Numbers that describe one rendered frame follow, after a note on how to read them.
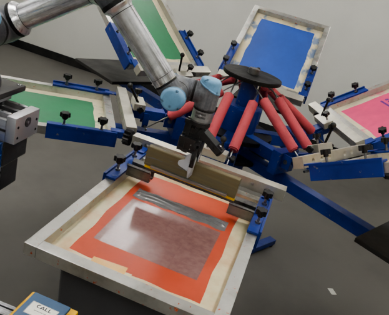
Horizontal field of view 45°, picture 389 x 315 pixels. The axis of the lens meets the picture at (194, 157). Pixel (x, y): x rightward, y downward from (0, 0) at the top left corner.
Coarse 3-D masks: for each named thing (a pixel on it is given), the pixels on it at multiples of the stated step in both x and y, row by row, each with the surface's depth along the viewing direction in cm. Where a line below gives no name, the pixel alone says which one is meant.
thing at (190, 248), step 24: (192, 192) 185; (216, 216) 173; (168, 240) 151; (192, 240) 154; (216, 240) 158; (144, 264) 137; (168, 264) 139; (192, 264) 142; (216, 264) 146; (168, 288) 130; (192, 288) 132
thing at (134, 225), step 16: (128, 192) 172; (160, 192) 178; (176, 192) 181; (112, 208) 160; (128, 208) 162; (144, 208) 165; (160, 208) 168; (96, 224) 149; (112, 224) 151; (128, 224) 153; (144, 224) 156; (160, 224) 158; (80, 240) 139; (96, 240) 141; (112, 240) 143; (128, 240) 145; (144, 240) 148; (96, 256) 134; (112, 256) 136; (128, 256) 138; (144, 256) 140; (128, 272) 132
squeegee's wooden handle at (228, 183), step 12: (156, 156) 169; (168, 156) 168; (180, 156) 168; (168, 168) 169; (180, 168) 168; (204, 168) 165; (204, 180) 166; (216, 180) 165; (228, 180) 164; (240, 180) 163; (228, 192) 165
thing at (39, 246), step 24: (96, 192) 159; (240, 192) 187; (72, 216) 143; (48, 240) 132; (72, 264) 124; (96, 264) 126; (240, 264) 143; (120, 288) 122; (144, 288) 122; (168, 312) 120; (192, 312) 118; (216, 312) 121
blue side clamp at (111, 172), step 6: (132, 150) 193; (126, 156) 186; (138, 156) 191; (126, 162) 183; (114, 168) 176; (126, 168) 179; (108, 174) 171; (114, 174) 172; (120, 174) 173; (114, 180) 169
